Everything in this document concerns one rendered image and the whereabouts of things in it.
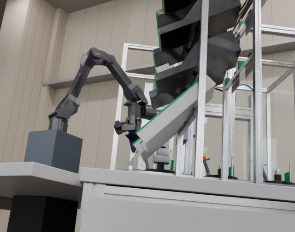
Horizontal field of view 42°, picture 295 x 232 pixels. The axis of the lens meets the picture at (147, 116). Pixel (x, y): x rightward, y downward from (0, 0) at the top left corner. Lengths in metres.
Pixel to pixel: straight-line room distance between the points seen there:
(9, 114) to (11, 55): 1.25
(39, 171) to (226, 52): 0.68
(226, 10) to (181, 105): 0.35
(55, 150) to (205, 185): 0.65
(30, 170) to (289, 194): 0.55
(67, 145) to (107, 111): 5.92
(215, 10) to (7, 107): 6.64
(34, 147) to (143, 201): 0.67
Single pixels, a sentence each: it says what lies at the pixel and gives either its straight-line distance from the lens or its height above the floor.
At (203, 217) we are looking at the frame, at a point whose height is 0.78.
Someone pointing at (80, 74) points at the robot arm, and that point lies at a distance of 1.53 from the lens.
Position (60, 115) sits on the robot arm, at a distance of 1.42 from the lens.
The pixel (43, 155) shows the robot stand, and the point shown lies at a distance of 1.37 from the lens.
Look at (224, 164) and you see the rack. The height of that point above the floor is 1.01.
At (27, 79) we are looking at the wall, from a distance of 8.10.
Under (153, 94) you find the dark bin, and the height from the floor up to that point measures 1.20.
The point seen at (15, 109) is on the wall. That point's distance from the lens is 7.80.
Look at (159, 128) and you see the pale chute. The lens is 1.12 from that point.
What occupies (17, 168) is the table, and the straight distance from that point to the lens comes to 0.85.
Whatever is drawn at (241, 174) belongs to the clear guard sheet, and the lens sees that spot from 3.09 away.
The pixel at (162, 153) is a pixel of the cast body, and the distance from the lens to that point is 1.58.
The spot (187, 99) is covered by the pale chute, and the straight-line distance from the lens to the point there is 1.15.
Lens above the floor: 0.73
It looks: 18 degrees up
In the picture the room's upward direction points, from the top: 5 degrees clockwise
